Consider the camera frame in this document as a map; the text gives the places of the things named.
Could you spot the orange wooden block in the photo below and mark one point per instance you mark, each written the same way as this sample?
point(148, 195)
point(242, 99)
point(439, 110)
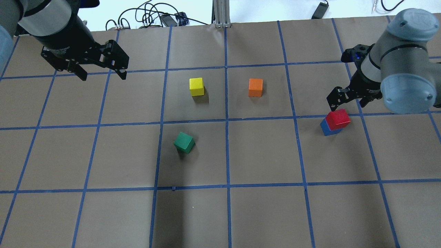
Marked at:
point(255, 87)

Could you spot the red wooden block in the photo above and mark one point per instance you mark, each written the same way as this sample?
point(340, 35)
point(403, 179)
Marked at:
point(338, 119)

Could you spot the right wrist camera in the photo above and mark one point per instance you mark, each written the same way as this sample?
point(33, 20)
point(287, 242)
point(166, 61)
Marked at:
point(357, 54)

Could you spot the black power adapter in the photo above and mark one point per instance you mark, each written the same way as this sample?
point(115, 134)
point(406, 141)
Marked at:
point(320, 10)

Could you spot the aluminium frame post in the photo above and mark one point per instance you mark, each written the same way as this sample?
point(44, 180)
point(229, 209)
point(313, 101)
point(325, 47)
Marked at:
point(221, 13)

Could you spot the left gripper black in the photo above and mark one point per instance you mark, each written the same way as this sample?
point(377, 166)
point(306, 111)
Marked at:
point(59, 38)

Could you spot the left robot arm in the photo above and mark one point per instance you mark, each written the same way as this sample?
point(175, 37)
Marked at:
point(37, 17)

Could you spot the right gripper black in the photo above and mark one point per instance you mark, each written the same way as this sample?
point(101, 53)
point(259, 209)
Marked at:
point(367, 84)

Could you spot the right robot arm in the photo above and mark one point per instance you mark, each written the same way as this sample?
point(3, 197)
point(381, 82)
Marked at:
point(396, 69)

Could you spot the green wooden block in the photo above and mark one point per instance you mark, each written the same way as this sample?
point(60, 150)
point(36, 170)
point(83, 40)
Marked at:
point(184, 143)

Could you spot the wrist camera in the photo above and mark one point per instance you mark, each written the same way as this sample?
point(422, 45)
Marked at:
point(80, 4)
point(357, 54)

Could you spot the blue wooden block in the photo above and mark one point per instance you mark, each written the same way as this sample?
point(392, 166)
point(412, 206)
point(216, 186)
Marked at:
point(327, 130)

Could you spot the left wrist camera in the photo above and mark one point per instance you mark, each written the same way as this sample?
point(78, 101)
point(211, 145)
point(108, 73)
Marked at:
point(80, 4)

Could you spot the yellow wooden block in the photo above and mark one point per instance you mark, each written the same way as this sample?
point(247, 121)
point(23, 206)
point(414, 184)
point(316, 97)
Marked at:
point(196, 87)

